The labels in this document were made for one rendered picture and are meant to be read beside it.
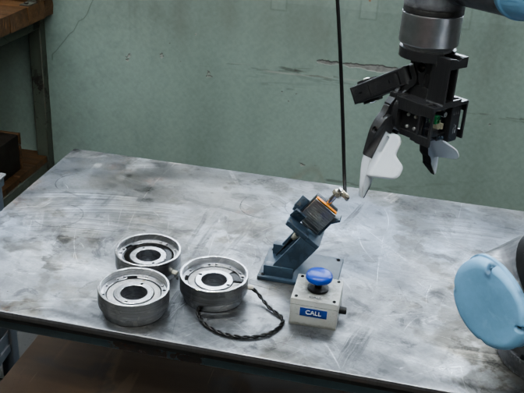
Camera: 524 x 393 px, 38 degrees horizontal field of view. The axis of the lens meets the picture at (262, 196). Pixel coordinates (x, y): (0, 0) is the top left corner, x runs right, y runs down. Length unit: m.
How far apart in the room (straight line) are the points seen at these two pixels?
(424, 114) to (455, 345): 0.36
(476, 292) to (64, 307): 0.60
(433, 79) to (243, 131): 1.89
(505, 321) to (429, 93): 0.29
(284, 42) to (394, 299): 1.60
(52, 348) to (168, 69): 1.53
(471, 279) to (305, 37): 1.83
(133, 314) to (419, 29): 0.55
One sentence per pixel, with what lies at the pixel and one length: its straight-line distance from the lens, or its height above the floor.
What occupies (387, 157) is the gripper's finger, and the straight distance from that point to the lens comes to 1.00.
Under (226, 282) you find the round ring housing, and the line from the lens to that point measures 1.17.
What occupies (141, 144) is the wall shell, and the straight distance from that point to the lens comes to 2.97.
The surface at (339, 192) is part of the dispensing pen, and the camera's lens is 1.19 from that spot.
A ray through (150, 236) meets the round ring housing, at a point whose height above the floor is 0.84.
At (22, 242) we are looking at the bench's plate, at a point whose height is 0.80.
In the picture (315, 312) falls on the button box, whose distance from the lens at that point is 1.12.
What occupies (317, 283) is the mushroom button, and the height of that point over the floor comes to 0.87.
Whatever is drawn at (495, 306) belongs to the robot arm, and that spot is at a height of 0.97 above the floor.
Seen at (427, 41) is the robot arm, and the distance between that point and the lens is 0.96.
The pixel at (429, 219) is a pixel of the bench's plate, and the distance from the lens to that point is 1.49.
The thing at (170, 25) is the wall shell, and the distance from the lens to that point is 2.79.
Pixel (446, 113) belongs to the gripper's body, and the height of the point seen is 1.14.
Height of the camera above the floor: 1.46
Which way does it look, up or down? 26 degrees down
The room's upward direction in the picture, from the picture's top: 4 degrees clockwise
